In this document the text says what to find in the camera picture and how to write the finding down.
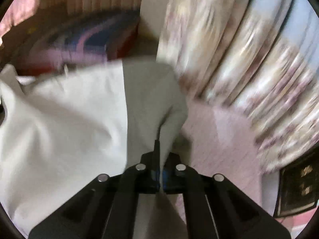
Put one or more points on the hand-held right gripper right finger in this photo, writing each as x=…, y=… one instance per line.
x=169, y=176

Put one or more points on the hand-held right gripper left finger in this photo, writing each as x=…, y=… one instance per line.
x=152, y=174

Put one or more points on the white and olive jacket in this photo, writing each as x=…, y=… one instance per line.
x=74, y=129

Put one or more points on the pink floral bed sheet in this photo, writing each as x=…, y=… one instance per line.
x=224, y=149

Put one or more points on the blue floral curtain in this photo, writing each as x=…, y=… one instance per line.
x=236, y=67

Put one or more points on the black and white water dispenser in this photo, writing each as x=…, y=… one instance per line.
x=299, y=186

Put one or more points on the striped folded blanket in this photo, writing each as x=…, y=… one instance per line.
x=82, y=44

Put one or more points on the white wardrobe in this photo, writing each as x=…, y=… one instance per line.
x=152, y=7

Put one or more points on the pink curtain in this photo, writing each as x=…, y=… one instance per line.
x=20, y=7

